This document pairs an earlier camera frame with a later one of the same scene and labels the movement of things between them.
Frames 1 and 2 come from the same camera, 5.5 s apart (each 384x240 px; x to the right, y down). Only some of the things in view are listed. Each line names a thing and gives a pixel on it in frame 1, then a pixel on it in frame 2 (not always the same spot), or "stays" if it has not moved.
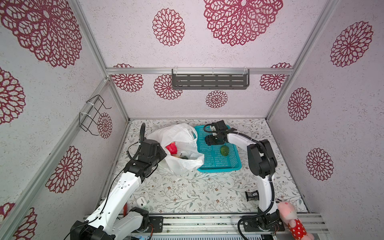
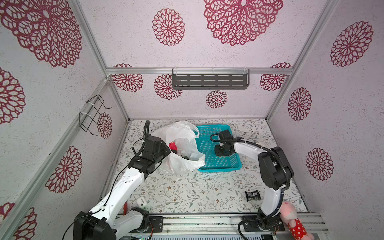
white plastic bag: (188, 157) stays
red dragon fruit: (172, 148) stays
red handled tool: (125, 209) stays
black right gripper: (209, 139) → (217, 152)
